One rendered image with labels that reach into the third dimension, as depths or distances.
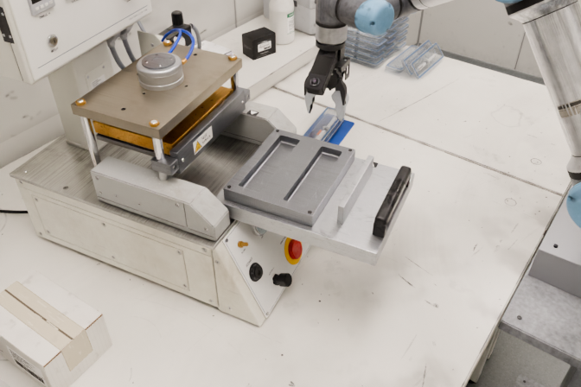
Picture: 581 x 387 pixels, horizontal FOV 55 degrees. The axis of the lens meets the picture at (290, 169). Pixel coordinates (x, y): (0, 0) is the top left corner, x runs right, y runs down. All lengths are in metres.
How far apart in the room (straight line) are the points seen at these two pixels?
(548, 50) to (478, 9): 2.41
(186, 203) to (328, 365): 0.37
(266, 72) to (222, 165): 0.65
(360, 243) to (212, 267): 0.27
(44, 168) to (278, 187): 0.48
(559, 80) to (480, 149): 0.57
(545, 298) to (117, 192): 0.82
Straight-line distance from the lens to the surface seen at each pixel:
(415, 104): 1.67
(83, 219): 1.14
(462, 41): 3.47
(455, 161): 1.46
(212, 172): 1.09
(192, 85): 1.01
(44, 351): 1.00
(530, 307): 1.17
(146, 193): 0.97
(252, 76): 1.68
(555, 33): 0.98
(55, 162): 1.20
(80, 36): 1.06
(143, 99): 0.99
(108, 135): 1.05
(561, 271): 1.19
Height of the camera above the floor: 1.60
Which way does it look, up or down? 38 degrees down
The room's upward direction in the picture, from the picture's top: straight up
